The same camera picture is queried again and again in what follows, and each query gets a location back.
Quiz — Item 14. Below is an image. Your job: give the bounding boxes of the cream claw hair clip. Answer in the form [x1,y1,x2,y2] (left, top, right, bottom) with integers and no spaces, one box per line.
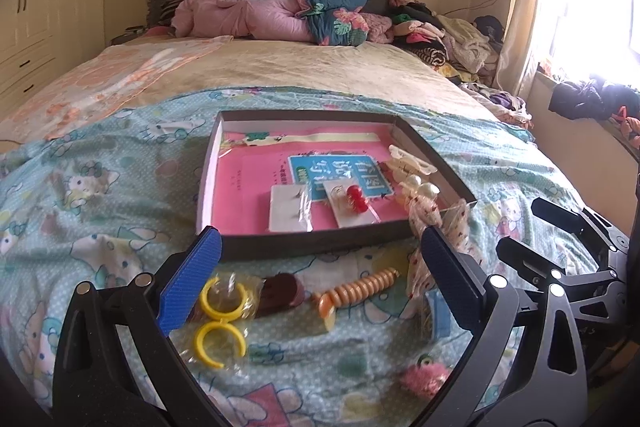
[385,145,437,184]

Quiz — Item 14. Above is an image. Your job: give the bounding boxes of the peach floral sheet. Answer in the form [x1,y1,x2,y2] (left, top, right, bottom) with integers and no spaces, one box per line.
[1,36,233,143]

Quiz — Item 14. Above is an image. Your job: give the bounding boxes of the red bead earrings on card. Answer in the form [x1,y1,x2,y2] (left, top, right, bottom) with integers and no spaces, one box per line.
[323,179,381,229]

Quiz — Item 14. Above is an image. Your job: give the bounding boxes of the stud earrings on white card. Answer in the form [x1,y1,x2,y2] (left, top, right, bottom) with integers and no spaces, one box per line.
[268,184,312,233]

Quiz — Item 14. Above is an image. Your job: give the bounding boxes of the cream window curtain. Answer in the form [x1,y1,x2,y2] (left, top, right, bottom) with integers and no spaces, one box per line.
[495,0,539,98]

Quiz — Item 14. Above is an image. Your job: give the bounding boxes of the cream built-in wardrobe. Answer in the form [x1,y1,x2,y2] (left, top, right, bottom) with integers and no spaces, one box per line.
[1,0,106,114]

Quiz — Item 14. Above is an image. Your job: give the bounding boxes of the dark red hair clip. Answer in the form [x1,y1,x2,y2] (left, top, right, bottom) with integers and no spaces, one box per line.
[255,273,305,319]

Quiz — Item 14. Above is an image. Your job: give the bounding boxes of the shallow dark cardboard tray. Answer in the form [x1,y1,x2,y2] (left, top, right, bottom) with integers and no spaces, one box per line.
[196,109,476,262]

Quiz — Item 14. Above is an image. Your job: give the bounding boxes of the pink quilted comforter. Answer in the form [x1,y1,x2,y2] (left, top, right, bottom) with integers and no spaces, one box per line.
[170,0,314,42]

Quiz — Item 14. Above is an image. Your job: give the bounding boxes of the dark clothes on windowsill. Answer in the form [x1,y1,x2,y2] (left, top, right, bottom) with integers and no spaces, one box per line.
[548,79,639,148]

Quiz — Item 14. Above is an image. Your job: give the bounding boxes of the pink fluffy monster hair clip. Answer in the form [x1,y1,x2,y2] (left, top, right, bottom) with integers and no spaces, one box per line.
[400,355,451,401]

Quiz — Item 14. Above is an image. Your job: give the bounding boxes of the spotted sheer fabric bow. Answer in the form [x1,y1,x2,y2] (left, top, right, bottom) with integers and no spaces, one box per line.
[406,193,483,303]

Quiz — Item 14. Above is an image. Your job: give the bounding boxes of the large pearl hair clip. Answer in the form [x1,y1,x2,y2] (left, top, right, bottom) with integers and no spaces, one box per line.
[394,174,440,206]

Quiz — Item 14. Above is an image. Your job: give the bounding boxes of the yellow hoop earrings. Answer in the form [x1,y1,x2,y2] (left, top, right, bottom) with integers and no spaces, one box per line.
[184,271,265,373]

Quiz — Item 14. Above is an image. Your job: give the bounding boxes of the beige bedspread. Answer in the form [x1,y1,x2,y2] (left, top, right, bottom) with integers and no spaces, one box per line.
[132,39,496,121]

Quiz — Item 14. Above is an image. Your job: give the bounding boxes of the pile of assorted clothes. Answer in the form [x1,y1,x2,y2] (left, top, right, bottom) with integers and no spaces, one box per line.
[362,0,533,130]

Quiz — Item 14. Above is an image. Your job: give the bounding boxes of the Hello Kitty blue blanket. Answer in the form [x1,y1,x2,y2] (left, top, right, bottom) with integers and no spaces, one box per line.
[0,85,601,427]

